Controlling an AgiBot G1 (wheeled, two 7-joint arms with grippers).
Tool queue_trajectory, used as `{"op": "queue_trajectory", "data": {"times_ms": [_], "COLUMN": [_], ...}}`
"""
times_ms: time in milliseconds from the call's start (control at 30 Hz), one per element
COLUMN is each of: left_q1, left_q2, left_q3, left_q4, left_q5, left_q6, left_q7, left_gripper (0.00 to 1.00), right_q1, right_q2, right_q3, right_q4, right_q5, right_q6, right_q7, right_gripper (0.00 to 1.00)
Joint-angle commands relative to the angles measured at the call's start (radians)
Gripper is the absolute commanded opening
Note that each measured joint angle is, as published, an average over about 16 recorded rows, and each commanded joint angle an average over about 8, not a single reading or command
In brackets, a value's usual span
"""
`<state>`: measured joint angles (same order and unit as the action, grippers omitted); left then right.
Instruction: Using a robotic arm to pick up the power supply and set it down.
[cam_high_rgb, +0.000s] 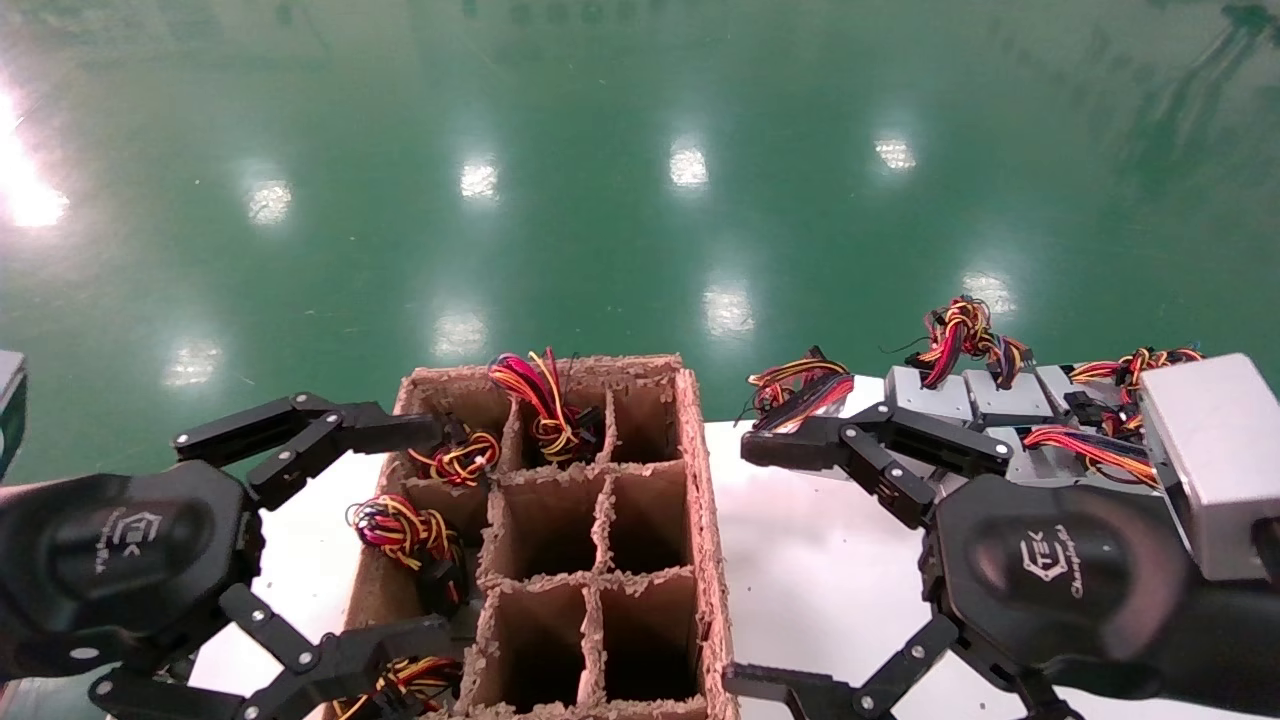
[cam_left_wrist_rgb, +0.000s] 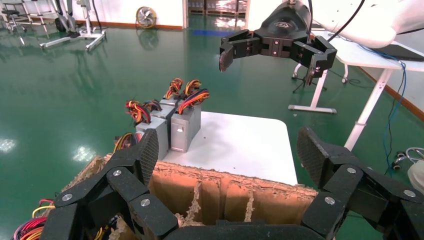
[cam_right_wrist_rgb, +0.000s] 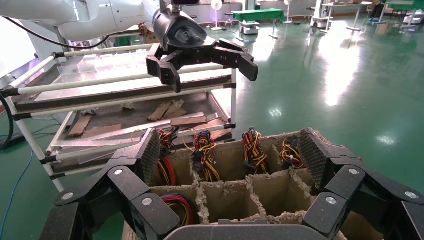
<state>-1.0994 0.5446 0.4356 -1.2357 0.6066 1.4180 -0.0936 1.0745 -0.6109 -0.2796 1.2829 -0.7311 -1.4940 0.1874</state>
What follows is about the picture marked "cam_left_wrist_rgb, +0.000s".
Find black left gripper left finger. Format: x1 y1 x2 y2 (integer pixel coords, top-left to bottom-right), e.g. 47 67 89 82
39 128 180 240

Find black stool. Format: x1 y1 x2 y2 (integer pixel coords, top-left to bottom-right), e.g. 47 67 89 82
1 9 27 34

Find black laptop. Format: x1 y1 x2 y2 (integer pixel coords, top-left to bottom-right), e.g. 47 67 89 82
372 43 424 63

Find chrome chair base with casters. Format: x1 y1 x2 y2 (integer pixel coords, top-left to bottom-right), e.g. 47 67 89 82
391 147 424 171

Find white rolling stand base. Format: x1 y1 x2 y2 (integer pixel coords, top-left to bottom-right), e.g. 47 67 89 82
39 0 107 52

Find brown cardboard divider box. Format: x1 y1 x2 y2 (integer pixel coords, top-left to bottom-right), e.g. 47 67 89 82
61 153 319 240

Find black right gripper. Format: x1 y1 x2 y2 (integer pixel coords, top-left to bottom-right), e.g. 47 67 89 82
219 2 338 87

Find blue hanging cable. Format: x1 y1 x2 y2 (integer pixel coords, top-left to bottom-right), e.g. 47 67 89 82
359 44 408 176

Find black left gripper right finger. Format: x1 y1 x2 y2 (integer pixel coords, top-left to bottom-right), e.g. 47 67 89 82
296 127 424 240

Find white rounded bag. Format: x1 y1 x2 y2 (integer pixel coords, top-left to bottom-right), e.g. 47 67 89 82
407 160 424 196

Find black tripod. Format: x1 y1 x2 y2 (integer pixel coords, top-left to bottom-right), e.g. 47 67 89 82
291 67 328 94

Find white desk with legs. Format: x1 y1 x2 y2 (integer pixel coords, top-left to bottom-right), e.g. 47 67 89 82
287 29 424 152

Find yellow floor fan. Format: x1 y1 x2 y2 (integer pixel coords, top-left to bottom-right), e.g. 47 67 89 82
135 6 158 30

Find thin black camera cable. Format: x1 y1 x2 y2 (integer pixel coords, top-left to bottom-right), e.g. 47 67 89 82
327 0 366 43

